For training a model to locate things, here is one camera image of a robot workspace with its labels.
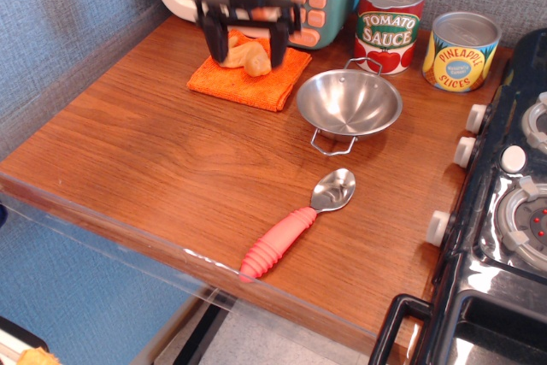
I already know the orange red cloth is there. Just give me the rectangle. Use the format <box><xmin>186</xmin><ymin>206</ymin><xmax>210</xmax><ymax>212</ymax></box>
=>
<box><xmin>187</xmin><ymin>29</ymin><xmax>312</xmax><ymax>112</ymax></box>

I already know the black toy stove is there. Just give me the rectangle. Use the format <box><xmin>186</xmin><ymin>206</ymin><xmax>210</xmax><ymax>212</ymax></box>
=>
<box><xmin>370</xmin><ymin>29</ymin><xmax>546</xmax><ymax>364</ymax></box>

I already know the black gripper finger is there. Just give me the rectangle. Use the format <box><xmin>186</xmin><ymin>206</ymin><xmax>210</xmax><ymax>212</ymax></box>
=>
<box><xmin>203</xmin><ymin>16</ymin><xmax>229</xmax><ymax>63</ymax></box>
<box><xmin>268</xmin><ymin>19</ymin><xmax>291</xmax><ymax>67</ymax></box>

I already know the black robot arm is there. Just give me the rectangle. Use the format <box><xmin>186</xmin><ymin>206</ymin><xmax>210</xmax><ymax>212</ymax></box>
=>
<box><xmin>195</xmin><ymin>0</ymin><xmax>302</xmax><ymax>68</ymax></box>

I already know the spoon with red handle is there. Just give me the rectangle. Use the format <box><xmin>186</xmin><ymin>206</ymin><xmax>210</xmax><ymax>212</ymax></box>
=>
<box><xmin>239</xmin><ymin>168</ymin><xmax>356</xmax><ymax>282</ymax></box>

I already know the orange object at bottom left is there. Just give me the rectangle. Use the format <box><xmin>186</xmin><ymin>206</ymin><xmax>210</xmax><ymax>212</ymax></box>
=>
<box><xmin>16</xmin><ymin>347</ymin><xmax>61</xmax><ymax>365</ymax></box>

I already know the clear acrylic table guard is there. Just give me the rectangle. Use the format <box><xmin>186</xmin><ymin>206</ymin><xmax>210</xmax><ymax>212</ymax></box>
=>
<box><xmin>1</xmin><ymin>174</ymin><xmax>375</xmax><ymax>355</ymax></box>

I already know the small steel bowl with handles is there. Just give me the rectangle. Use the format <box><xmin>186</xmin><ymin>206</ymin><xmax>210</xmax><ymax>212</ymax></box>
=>
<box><xmin>297</xmin><ymin>57</ymin><xmax>403</xmax><ymax>156</ymax></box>

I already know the toy chicken wing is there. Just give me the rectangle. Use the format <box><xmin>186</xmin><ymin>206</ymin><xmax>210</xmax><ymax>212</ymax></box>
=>
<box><xmin>220</xmin><ymin>37</ymin><xmax>272</xmax><ymax>77</ymax></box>

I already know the tomato sauce can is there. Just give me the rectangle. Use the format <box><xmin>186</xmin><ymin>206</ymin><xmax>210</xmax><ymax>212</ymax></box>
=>
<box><xmin>354</xmin><ymin>0</ymin><xmax>425</xmax><ymax>74</ymax></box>

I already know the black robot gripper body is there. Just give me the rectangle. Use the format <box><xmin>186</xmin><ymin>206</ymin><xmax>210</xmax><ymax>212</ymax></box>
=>
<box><xmin>195</xmin><ymin>0</ymin><xmax>302</xmax><ymax>34</ymax></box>

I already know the pineapple slices can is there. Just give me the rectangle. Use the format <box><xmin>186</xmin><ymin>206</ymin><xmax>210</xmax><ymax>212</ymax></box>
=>
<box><xmin>422</xmin><ymin>11</ymin><xmax>502</xmax><ymax>93</ymax></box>

